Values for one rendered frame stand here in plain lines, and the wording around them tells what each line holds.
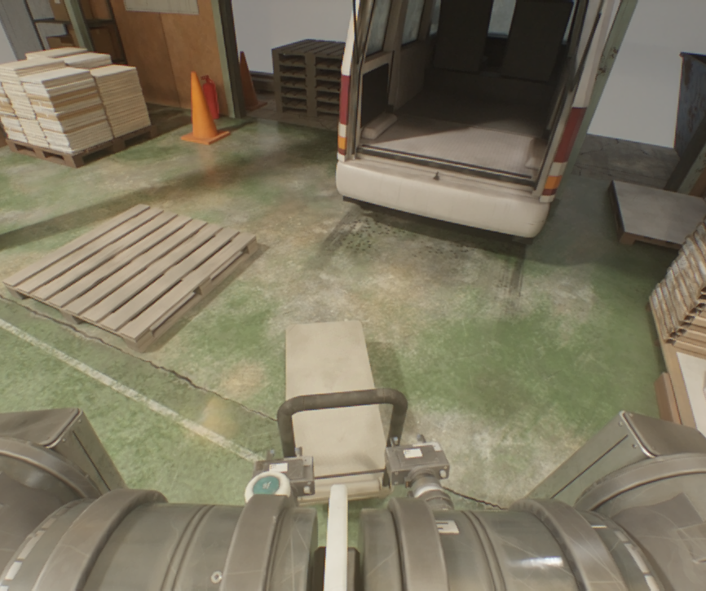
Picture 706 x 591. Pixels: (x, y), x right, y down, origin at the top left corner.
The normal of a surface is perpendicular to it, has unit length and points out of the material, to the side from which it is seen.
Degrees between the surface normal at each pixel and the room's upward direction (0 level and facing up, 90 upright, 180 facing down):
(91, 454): 82
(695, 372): 0
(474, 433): 0
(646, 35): 90
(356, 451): 0
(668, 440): 18
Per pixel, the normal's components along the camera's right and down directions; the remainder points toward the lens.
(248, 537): 0.04, -0.95
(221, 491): 0.03, -0.76
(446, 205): -0.38, 0.58
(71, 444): 0.99, -0.11
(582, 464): -0.95, -0.27
